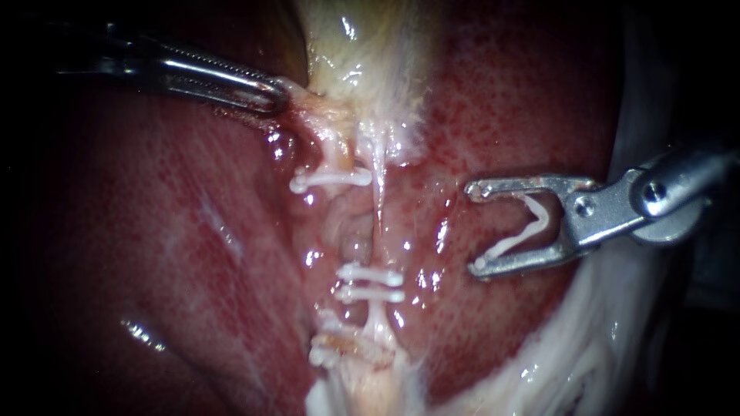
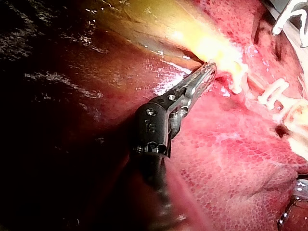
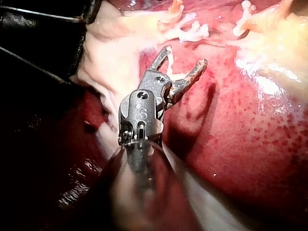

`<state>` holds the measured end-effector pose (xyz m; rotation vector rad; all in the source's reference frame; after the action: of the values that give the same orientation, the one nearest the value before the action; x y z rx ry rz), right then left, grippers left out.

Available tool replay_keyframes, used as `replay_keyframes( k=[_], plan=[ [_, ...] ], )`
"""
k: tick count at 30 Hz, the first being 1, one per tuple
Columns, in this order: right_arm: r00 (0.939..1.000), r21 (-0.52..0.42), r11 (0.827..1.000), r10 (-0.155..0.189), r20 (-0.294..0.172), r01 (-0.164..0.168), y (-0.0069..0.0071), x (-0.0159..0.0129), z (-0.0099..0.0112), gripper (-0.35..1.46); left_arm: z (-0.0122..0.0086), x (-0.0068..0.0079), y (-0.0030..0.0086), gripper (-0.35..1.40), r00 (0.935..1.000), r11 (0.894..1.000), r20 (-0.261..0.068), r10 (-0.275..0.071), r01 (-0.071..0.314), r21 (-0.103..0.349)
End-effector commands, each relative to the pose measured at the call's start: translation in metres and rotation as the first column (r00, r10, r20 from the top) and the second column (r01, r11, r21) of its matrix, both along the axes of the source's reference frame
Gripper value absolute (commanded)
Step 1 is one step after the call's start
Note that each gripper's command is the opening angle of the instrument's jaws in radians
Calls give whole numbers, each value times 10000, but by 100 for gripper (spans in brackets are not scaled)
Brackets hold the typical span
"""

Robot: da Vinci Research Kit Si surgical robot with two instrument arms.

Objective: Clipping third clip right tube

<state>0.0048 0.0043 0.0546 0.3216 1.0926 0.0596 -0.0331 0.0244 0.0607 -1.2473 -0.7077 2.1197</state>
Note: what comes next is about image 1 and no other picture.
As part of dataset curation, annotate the right arm instrument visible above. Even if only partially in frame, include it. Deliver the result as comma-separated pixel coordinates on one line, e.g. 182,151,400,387
563,145,740,250

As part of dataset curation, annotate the dark red liver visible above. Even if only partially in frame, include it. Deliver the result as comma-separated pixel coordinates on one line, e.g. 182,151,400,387
22,0,631,416

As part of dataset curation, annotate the left arm instrument jaw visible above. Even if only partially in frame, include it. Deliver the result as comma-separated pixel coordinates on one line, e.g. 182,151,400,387
143,52,291,116

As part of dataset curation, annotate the white clip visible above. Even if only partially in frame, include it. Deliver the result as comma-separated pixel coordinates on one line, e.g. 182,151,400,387
307,341,399,372
475,193,554,270
311,310,362,339
335,286,407,306
335,261,405,289
288,166,374,195

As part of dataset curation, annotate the thin tube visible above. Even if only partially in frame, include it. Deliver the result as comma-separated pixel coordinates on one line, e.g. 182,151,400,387
303,109,372,267
361,122,393,343

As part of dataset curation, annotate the left arm instrument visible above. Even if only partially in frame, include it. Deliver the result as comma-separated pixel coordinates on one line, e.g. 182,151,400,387
55,22,170,93

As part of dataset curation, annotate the gallbladder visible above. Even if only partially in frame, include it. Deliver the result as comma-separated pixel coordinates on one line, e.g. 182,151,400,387
277,0,438,169

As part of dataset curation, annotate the right arm instrument jaw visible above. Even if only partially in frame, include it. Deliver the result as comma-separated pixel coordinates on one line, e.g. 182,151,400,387
464,175,600,204
466,235,597,283

